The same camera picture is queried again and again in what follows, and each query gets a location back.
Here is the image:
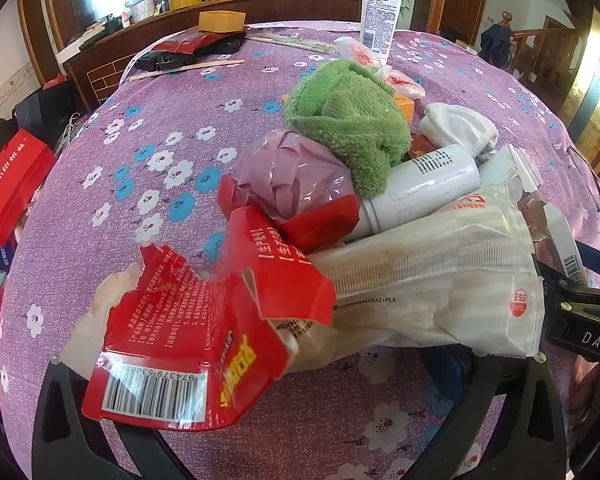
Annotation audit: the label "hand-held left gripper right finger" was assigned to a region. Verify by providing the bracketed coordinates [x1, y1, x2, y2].
[430, 345, 568, 480]

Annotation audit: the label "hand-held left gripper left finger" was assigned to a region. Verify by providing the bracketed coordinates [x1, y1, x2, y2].
[32, 360, 181, 480]

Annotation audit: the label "white barcode box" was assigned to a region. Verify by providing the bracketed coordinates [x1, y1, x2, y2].
[541, 201, 587, 288]

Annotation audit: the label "striped white plastic package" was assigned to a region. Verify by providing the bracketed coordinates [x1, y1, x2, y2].
[307, 184, 547, 361]

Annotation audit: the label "red torn snack wrapper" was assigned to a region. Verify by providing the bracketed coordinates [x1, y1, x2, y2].
[82, 207, 337, 433]

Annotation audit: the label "white sock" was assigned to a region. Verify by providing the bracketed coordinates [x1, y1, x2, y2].
[418, 102, 499, 159]

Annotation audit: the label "small orange box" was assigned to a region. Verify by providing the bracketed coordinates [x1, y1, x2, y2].
[392, 92, 417, 126]

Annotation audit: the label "clear red-print wrapper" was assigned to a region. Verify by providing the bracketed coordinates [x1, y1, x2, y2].
[377, 66, 427, 102]
[333, 36, 382, 69]

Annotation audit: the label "green towel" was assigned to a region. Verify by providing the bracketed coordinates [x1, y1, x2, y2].
[283, 59, 413, 197]

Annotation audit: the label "white folded carton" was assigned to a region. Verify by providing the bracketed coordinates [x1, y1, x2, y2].
[479, 144, 542, 195]

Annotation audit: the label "white cylinder bottle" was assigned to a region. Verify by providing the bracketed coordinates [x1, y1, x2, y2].
[352, 144, 482, 241]

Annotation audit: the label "wooden stair railing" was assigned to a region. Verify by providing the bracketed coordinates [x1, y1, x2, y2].
[500, 9, 583, 88]

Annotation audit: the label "dark jacket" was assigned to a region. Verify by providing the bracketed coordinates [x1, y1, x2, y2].
[480, 24, 512, 69]

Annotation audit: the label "pink plastic bag bundle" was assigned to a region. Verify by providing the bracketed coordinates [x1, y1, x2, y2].
[231, 129, 357, 222]

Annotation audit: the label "red shopping bag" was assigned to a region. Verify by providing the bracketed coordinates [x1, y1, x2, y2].
[0, 129, 57, 245]

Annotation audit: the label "white lotion tube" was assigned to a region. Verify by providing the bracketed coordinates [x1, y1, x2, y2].
[360, 0, 410, 56]

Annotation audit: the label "purple floral tablecloth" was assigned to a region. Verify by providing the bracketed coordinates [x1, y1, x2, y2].
[0, 20, 600, 480]

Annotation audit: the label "navy shopping bag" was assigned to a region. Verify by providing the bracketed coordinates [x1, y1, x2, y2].
[14, 80, 82, 128]

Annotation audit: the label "paper-sleeved chopsticks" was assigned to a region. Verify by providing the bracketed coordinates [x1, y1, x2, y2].
[244, 34, 337, 54]

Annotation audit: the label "light wooden stick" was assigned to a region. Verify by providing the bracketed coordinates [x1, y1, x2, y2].
[128, 58, 246, 83]

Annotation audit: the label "wooden counter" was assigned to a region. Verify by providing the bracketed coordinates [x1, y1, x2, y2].
[55, 0, 362, 111]

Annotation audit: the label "red foil bag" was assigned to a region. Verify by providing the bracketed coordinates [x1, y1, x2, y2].
[151, 30, 222, 57]

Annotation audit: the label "yellow bowl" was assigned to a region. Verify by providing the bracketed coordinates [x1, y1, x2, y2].
[198, 9, 249, 34]

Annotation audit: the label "white textured tin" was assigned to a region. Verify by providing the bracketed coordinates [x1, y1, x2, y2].
[124, 0, 154, 24]

